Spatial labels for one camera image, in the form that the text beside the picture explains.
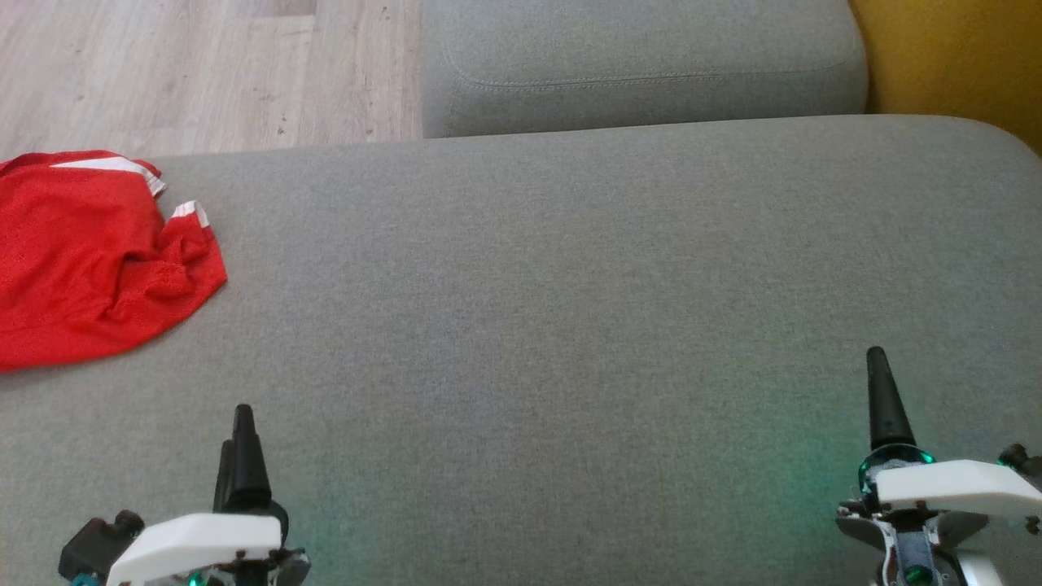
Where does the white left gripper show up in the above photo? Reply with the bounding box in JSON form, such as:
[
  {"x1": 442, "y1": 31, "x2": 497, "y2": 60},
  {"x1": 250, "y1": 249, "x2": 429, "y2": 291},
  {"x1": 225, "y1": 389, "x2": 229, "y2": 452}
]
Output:
[{"x1": 106, "y1": 405, "x2": 312, "y2": 586}]

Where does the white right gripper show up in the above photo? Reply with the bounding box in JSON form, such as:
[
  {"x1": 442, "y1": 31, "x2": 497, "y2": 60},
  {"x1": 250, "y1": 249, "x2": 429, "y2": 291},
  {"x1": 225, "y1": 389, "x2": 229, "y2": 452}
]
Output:
[{"x1": 837, "y1": 346, "x2": 1042, "y2": 586}]

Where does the red shirt with white sleeves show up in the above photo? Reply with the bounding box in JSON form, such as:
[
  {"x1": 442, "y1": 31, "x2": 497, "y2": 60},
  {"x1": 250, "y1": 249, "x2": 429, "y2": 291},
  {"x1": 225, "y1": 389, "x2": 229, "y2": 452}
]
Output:
[{"x1": 0, "y1": 150, "x2": 169, "y2": 372}]

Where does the mustard yellow panel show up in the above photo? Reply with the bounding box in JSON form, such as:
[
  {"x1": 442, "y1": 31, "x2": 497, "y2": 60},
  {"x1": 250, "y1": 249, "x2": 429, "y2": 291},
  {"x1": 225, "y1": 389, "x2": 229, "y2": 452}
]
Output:
[{"x1": 847, "y1": 0, "x2": 1042, "y2": 157}]

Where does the small grey sofa cushion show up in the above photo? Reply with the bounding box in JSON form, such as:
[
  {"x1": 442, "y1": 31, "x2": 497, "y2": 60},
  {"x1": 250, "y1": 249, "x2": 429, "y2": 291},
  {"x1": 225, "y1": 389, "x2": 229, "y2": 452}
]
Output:
[{"x1": 421, "y1": 0, "x2": 869, "y2": 139}]

